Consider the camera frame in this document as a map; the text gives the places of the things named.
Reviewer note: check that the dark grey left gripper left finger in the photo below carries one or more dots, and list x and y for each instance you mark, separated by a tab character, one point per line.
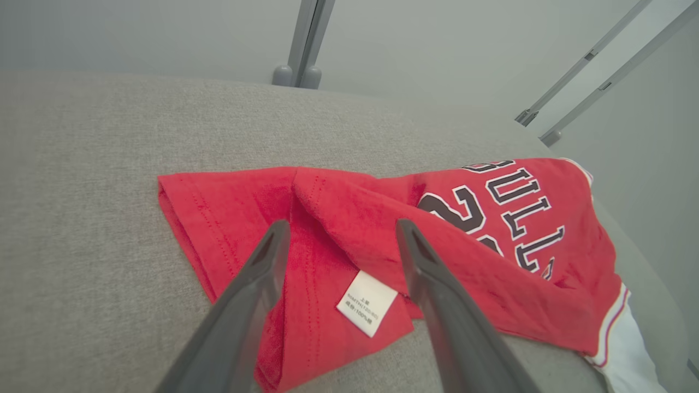
240	322

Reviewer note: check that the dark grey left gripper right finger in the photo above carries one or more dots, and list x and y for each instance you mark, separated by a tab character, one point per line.
458	333

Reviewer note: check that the red white Bulls jersey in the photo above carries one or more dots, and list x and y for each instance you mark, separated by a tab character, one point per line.
349	229

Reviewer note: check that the grey fabric sofa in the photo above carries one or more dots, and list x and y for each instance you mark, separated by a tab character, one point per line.
109	218

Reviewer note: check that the slim grey metal post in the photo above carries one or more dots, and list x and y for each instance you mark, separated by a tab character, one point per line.
579	68
617	76

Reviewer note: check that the grey partition post rounded feet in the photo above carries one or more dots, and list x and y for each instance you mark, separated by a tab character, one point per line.
307	38

